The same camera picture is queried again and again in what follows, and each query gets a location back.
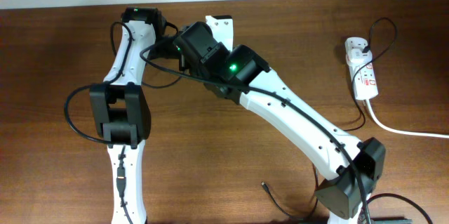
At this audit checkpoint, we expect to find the black charging cable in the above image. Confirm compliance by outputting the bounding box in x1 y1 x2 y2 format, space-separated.
261 17 398 222

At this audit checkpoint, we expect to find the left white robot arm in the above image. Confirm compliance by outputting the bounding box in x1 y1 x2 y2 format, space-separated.
89 7 167 223

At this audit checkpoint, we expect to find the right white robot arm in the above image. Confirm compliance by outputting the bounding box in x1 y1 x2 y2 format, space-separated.
174 22 386 223

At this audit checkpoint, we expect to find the white USB charger plug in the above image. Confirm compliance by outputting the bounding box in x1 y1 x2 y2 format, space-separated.
346 48 373 67

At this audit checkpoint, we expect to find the white power strip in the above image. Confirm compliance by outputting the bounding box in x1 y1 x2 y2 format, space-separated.
344 37 378 100

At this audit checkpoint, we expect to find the white power strip cord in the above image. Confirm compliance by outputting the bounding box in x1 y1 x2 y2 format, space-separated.
364 98 449 139

